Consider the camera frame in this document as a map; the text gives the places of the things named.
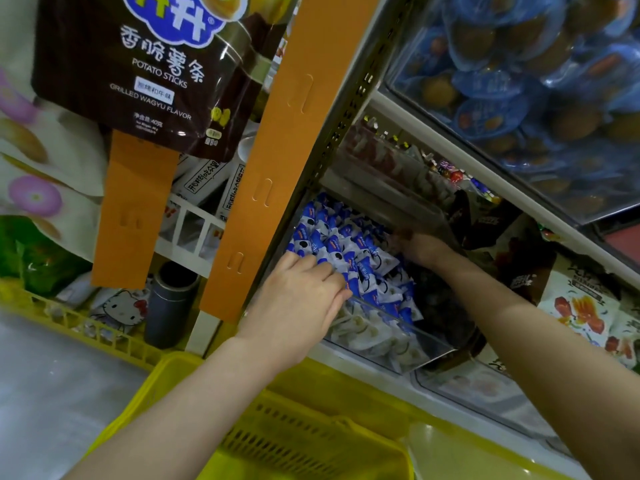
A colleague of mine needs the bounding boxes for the person's right hand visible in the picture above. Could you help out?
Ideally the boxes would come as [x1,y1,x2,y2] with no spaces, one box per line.
[388,229,456,276]

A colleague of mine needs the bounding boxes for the person's left hand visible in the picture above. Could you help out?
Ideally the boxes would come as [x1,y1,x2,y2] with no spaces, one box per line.
[238,253,353,374]

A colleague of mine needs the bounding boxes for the pile of blue snack packets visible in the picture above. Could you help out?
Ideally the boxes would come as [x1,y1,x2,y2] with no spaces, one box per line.
[285,195,426,371]

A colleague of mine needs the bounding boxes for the yellow plastic shopping basket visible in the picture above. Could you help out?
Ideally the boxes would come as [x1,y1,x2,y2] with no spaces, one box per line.
[88,351,416,480]

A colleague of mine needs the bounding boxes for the person's right forearm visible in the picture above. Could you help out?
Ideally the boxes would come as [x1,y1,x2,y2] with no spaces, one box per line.
[435,249,640,480]

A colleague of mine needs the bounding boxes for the person's left forearm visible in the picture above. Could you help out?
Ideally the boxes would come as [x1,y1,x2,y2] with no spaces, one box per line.
[65,339,286,480]

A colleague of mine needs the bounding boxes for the store shelf with yellow base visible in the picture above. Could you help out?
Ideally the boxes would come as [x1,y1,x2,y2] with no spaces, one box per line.
[185,0,640,480]

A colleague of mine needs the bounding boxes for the yellow floor basket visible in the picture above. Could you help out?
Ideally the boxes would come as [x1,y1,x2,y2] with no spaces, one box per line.
[0,277,166,371]

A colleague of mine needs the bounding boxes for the green snack bags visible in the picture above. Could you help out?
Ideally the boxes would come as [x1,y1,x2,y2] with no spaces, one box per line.
[0,217,91,298]

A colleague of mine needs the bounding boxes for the purple white snack bag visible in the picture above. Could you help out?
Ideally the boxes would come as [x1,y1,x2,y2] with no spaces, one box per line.
[0,155,101,261]
[0,55,106,196]

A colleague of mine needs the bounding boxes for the clear plastic bin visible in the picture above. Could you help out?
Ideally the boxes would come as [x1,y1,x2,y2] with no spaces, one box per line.
[415,349,556,436]
[275,159,481,374]

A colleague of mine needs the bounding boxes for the row of small brown packets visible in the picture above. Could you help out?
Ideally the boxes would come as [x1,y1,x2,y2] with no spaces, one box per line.
[345,115,501,206]

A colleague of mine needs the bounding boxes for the dark grey cylinder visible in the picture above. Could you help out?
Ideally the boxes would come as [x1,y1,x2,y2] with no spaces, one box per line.
[145,261,199,349]

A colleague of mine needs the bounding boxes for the white card packet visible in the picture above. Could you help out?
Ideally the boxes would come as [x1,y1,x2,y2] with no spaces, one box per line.
[175,155,246,206]

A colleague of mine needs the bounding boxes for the row of fruit print bags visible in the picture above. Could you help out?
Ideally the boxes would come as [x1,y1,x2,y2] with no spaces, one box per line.
[535,255,640,376]

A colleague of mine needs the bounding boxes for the white cartoon print packet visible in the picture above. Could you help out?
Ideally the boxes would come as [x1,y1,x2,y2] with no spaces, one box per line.
[60,275,151,331]

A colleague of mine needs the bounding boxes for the orange hanging strip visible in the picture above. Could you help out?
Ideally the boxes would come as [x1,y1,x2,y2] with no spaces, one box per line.
[92,129,181,291]

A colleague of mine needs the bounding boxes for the red price sign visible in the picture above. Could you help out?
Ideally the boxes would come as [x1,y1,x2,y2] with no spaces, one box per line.
[600,219,640,266]

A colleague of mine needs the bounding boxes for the pile of blue jelly cups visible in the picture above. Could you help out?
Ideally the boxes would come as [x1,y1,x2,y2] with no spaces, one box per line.
[390,0,640,221]

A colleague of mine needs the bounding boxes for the black potato stick bag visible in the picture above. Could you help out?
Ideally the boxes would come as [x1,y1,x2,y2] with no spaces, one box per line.
[32,0,296,161]

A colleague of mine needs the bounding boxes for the white wire rack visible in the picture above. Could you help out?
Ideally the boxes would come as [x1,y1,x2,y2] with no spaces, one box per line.
[155,193,226,278]

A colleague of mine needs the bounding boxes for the orange shelf post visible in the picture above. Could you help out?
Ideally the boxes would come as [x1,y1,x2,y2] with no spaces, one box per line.
[200,0,381,321]

